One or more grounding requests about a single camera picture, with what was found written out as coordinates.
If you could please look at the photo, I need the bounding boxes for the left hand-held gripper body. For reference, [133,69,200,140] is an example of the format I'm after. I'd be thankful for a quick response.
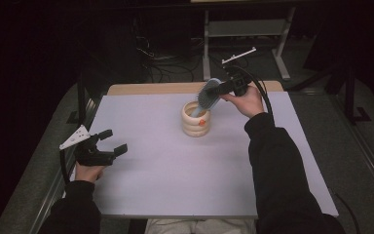
[58,124,117,168]

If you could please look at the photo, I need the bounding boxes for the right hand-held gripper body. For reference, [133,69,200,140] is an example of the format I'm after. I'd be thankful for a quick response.
[221,46,258,98]

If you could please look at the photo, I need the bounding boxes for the light blue hairbrush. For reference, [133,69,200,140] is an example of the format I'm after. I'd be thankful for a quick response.
[189,77,224,119]

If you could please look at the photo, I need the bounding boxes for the cream ringed cup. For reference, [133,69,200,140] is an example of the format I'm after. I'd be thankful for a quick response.
[180,99,212,138]

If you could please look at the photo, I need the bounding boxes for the person's left hand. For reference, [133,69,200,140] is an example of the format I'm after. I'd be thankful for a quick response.
[73,161,107,185]

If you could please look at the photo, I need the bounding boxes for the person's right hand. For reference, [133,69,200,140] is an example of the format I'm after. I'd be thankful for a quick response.
[219,84,266,119]

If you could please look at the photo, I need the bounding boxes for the black floor stand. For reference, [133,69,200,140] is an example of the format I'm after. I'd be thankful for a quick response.
[343,62,373,127]
[65,77,92,127]

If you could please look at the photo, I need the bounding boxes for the grey metal stand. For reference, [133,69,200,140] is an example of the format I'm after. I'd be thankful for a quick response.
[202,6,297,82]

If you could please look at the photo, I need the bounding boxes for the person's lap in light trousers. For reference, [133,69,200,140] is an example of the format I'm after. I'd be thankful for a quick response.
[143,217,258,234]

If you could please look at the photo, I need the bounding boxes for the right hand-held gripper black cable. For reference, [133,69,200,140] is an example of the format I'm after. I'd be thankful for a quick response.
[239,65,277,127]

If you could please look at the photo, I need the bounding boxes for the hand-held gripper black cable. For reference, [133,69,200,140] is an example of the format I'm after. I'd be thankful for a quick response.
[239,65,277,127]
[58,148,72,187]

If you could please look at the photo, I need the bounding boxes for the left hand-held gripper black cable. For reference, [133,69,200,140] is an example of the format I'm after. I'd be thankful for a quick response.
[58,148,72,187]

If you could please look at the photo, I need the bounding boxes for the tangle of floor cables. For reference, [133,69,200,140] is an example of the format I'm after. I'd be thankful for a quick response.
[131,33,252,83]

